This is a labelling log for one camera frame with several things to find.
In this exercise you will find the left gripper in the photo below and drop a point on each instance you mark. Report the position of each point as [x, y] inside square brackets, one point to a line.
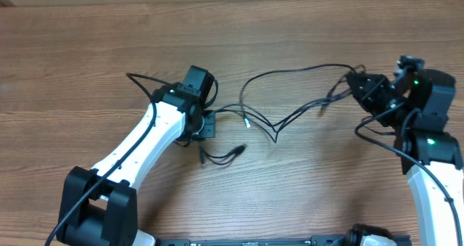
[208, 128]

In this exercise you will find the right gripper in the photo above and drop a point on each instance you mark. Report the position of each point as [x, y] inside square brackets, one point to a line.
[375, 81]

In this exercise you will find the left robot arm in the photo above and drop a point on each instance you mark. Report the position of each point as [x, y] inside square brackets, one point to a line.
[99, 206]

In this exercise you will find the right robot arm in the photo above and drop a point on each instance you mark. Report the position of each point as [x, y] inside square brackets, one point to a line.
[415, 104]

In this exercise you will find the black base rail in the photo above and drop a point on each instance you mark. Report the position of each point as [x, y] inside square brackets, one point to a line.
[359, 234]

